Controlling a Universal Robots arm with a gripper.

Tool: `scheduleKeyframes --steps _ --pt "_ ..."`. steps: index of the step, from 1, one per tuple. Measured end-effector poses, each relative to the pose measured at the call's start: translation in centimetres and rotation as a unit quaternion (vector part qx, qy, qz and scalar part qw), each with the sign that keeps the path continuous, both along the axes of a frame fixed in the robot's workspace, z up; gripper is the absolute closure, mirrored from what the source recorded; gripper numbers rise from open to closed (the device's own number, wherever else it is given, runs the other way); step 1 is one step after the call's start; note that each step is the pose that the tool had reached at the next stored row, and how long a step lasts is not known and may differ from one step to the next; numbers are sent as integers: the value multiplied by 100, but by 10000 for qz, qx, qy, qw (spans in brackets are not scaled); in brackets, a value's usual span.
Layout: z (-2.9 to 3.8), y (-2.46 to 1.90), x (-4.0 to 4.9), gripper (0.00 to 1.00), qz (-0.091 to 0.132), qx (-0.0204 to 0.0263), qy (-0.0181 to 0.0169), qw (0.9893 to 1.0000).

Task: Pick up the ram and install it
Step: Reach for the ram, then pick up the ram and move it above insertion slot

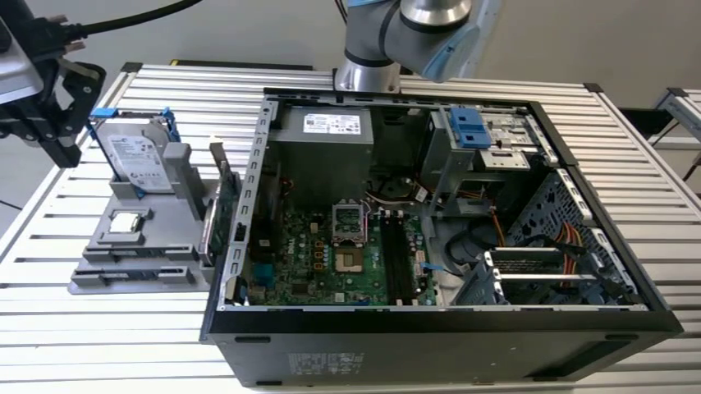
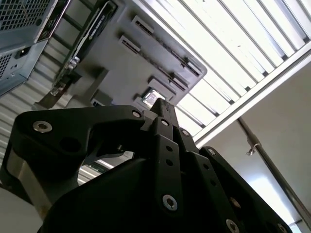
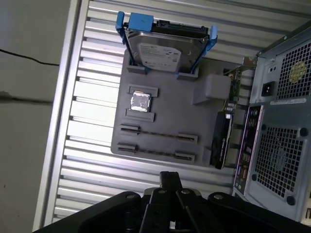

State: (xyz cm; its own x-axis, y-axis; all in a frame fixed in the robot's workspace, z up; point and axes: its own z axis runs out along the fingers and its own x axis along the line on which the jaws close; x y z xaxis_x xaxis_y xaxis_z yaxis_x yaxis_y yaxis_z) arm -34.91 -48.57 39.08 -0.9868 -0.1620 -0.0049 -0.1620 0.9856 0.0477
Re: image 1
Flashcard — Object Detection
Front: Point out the CPU socket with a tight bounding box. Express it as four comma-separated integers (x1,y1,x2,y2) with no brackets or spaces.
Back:
334,245,367,275

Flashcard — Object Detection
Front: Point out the grey parts rack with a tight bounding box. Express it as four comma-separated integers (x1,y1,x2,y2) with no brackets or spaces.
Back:
65,141,225,296

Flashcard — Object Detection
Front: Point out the white wire bundle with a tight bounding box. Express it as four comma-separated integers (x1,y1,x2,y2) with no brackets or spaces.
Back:
364,192,420,215

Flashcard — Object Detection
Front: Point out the slatted metal side table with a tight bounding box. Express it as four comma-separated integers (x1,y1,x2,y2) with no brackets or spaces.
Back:
649,86,701,151

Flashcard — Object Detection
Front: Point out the hard disk in blue carrier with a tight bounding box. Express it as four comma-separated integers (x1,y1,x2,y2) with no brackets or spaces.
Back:
87,105,183,195

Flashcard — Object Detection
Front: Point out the single orange wire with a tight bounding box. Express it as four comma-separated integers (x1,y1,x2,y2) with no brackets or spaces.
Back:
490,207,509,247

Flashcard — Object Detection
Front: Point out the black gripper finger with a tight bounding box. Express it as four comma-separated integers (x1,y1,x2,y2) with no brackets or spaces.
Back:
57,59,108,167
0,106,63,166

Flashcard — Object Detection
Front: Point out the grey power supply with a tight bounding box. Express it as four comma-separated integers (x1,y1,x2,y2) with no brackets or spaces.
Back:
267,105,376,206

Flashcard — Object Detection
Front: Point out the blue plastic drive latch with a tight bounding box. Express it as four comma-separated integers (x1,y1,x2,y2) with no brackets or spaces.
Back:
447,107,489,149

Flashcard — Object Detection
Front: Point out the black looped data wire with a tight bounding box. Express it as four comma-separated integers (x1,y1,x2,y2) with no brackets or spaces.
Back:
443,227,494,276

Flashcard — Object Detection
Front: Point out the green graphics card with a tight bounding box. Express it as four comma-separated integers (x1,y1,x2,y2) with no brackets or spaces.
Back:
197,141,243,268

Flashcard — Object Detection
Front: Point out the small silver wrist camera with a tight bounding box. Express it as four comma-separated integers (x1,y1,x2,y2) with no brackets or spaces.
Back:
0,39,48,106

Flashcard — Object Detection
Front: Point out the black round fan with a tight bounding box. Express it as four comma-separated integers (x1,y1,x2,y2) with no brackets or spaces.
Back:
376,175,418,202

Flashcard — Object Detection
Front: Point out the red orange wire bundle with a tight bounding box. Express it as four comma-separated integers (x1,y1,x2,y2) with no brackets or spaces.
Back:
555,223,585,276

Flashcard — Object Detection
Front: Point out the silver CPU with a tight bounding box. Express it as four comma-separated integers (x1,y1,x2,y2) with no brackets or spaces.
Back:
107,212,144,234

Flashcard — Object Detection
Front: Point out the metal disk bay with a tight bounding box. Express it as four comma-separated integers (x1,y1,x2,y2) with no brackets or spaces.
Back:
454,245,603,307

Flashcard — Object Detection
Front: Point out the thick black camera cable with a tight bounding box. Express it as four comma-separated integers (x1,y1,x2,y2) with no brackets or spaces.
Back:
29,0,207,62

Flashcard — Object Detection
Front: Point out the metal socket cover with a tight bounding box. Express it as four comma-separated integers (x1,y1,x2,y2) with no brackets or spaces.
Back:
331,198,367,244

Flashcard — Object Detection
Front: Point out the green motherboard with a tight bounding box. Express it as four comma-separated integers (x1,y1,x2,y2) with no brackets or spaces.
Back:
246,207,442,307

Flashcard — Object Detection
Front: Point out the black PC case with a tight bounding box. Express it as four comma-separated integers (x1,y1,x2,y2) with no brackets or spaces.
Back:
197,86,685,389

